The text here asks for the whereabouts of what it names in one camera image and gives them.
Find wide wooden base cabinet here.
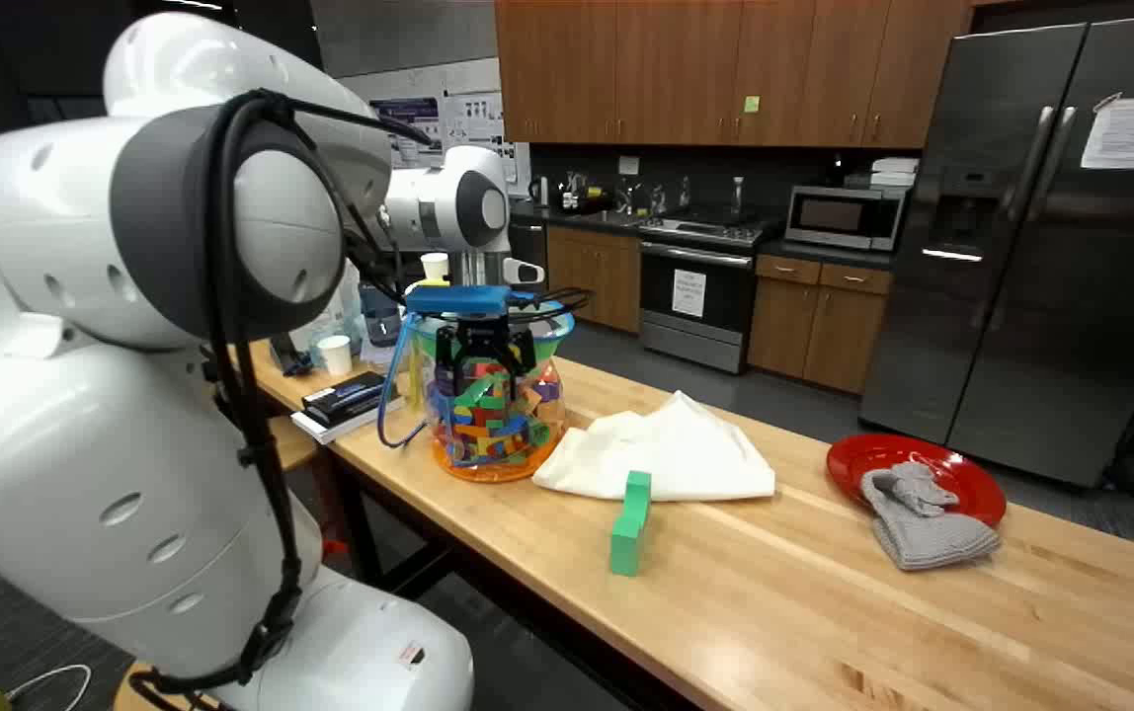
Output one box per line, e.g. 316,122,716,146
744,247,898,399

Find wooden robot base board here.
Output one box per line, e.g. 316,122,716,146
109,658,221,711

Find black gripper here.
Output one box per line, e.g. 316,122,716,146
433,310,522,388

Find grey cloth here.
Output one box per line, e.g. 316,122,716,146
858,459,1004,578

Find clear jar of toys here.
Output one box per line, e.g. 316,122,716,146
397,292,579,484

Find silver microwave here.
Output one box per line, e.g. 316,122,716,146
780,181,913,255

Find stack of white items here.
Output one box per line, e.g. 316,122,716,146
869,154,920,192

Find white wall poster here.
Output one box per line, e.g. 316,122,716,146
437,87,505,151

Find stainless steel oven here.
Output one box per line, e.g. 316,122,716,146
636,214,778,378

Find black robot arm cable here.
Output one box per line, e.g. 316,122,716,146
127,87,437,703

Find stainless steel refrigerator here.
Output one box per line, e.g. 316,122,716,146
858,13,1134,495

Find wooden wall cabinets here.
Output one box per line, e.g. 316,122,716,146
495,0,975,154

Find black flat device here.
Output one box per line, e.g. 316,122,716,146
300,368,391,430

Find green foam block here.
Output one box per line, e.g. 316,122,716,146
609,470,654,579

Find white paper cup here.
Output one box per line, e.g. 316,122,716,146
316,333,358,382

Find red plate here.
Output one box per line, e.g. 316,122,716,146
820,430,1012,528

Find white floor cable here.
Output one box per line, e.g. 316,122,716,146
5,658,97,711

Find white oven towel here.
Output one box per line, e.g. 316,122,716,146
667,264,711,324

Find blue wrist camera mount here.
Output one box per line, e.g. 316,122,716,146
402,279,517,324

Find narrow wooden base cabinet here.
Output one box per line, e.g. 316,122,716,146
543,221,642,334

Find purple headed wall poster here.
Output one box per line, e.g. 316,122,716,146
370,89,445,163

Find white cloth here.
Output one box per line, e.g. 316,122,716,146
528,388,780,507

